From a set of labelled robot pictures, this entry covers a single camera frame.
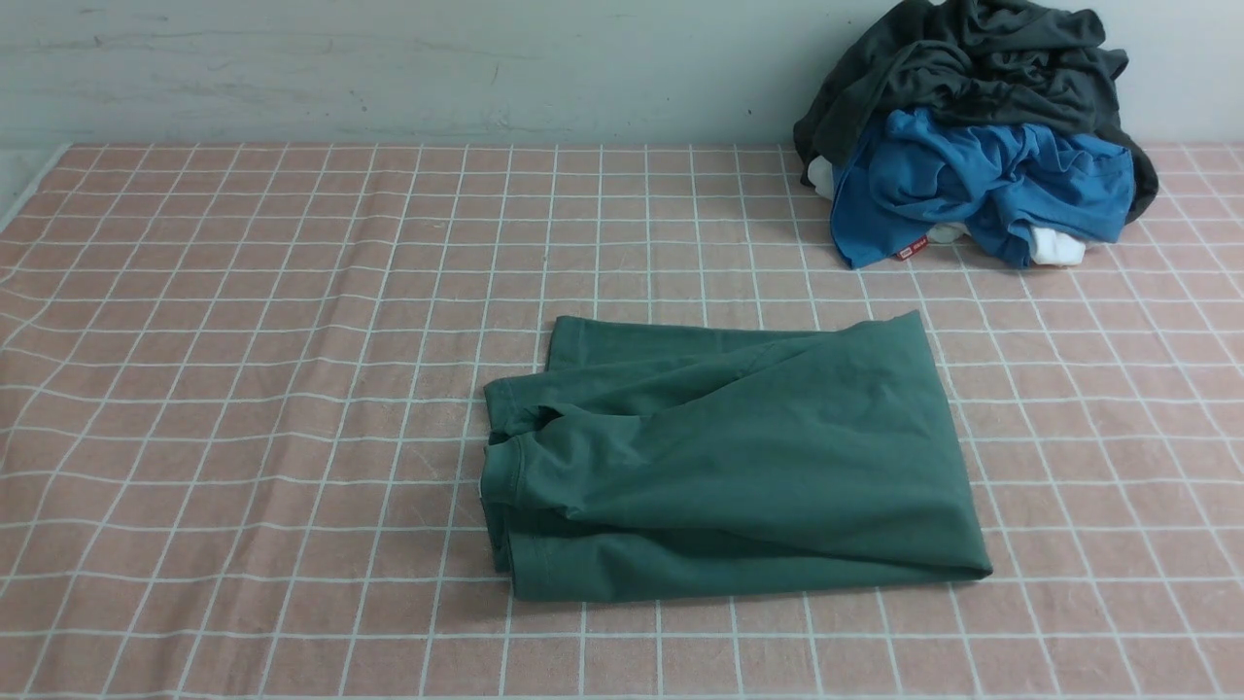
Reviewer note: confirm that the green long-sleeved shirt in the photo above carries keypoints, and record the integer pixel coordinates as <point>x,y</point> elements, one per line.
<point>651,462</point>

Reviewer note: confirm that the blue shirt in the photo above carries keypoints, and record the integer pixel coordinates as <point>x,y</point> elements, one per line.
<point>1079,184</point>

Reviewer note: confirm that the pink checked tablecloth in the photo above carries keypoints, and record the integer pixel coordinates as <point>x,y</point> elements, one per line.
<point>241,427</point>

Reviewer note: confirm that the dark grey garment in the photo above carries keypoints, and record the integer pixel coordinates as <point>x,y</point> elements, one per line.
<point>977,63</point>

